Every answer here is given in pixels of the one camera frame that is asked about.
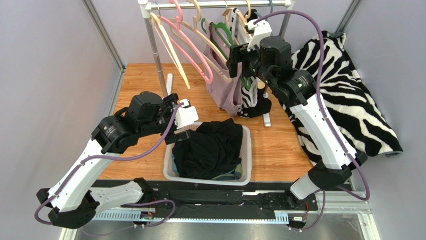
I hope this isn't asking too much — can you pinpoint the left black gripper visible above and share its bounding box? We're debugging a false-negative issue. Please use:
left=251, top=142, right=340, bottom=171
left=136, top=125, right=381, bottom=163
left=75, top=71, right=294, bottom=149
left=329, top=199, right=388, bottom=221
left=139, top=94, right=191, bottom=145

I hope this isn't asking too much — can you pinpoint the dark top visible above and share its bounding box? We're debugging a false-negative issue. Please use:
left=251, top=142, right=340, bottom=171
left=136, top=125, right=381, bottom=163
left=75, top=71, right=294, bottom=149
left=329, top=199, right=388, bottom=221
left=203, top=20, right=238, bottom=118

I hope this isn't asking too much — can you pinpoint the black tank top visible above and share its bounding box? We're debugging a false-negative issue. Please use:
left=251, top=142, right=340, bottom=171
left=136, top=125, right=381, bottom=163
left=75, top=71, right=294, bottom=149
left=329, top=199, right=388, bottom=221
left=172, top=119, right=243, bottom=180

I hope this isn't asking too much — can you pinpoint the pink plastic hanger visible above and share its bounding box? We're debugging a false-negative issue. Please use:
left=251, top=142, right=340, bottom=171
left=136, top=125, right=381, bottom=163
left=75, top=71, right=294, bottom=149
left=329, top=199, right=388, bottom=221
left=159, top=0, right=215, bottom=85

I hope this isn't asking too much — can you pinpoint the cream plastic hanger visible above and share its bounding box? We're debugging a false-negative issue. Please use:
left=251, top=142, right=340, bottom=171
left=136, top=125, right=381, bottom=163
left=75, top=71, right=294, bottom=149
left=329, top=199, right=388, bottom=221
left=150, top=13, right=191, bottom=90

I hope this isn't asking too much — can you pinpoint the green tank top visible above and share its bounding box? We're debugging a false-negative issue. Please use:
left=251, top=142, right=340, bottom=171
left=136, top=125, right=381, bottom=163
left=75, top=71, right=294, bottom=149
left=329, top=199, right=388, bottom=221
left=212, top=164, right=243, bottom=181

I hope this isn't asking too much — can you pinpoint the blue tank top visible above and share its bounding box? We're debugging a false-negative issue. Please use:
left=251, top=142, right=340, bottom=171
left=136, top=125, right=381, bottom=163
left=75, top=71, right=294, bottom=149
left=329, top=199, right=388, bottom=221
left=167, top=154, right=180, bottom=178

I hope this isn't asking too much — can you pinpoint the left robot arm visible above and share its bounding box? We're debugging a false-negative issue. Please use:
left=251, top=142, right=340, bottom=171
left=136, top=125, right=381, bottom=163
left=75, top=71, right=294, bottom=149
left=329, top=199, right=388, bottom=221
left=34, top=91, right=199, bottom=230

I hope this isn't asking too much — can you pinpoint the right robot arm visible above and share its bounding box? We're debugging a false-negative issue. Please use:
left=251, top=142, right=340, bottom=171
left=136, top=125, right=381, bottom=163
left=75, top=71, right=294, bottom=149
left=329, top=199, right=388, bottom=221
left=226, top=36, right=368, bottom=205

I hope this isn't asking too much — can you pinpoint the zebra striped tank top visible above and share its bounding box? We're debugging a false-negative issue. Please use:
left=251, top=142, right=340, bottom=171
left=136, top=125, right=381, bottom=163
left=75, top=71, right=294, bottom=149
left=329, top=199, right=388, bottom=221
left=231, top=7, right=260, bottom=112

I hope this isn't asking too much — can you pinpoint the tan hanger under striped top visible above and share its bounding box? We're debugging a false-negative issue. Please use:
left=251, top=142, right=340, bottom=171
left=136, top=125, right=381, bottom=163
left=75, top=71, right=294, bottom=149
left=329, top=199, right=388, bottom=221
left=222, top=0, right=267, bottom=90

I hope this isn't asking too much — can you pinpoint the teal plastic hanger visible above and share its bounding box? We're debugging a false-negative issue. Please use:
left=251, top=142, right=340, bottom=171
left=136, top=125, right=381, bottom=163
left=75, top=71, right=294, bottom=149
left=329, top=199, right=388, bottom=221
left=254, top=0, right=274, bottom=19

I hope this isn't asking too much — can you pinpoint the white plastic basket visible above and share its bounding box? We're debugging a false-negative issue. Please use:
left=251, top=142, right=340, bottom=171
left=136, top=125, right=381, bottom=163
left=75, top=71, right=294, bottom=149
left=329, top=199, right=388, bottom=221
left=163, top=125, right=253, bottom=187

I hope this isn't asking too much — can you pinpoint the white clothes rack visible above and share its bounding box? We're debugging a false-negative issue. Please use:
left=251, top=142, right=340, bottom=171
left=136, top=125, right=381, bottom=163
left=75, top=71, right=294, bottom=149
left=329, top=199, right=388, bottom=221
left=137, top=0, right=296, bottom=128

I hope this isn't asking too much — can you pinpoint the zebra print blanket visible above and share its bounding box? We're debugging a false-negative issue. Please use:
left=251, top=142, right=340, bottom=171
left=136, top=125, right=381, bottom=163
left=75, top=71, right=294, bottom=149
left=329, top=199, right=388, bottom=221
left=281, top=31, right=404, bottom=166

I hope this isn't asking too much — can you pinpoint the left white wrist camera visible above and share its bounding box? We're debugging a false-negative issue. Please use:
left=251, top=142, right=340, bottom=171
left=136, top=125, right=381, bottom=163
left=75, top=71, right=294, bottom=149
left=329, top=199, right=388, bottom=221
left=174, top=99, right=199, bottom=130

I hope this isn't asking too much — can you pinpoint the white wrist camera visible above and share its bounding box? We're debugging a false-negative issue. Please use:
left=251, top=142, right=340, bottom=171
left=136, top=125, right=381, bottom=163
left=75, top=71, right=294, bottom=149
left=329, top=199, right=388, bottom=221
left=174, top=99, right=199, bottom=130
left=247, top=19, right=272, bottom=52

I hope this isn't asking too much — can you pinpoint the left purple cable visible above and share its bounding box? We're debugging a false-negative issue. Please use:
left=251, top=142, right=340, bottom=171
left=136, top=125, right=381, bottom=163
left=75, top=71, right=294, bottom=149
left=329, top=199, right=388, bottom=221
left=34, top=102, right=186, bottom=226

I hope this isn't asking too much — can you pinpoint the purple cable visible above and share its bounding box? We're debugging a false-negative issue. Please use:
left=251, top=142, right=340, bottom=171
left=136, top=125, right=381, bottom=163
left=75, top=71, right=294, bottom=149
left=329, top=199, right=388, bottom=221
left=253, top=9, right=371, bottom=202
left=34, top=102, right=186, bottom=226

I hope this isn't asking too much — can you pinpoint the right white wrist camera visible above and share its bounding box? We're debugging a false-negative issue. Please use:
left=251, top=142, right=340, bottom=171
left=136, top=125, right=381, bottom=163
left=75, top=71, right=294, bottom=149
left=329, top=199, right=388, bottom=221
left=247, top=19, right=272, bottom=52

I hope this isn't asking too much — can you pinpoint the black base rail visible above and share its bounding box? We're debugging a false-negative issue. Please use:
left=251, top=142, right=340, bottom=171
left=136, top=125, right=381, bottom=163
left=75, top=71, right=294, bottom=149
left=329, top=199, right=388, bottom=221
left=95, top=180, right=371, bottom=225

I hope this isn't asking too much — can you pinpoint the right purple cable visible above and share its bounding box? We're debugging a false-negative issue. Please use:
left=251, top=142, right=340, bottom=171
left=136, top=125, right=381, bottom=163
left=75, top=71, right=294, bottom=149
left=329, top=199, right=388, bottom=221
left=253, top=9, right=371, bottom=202

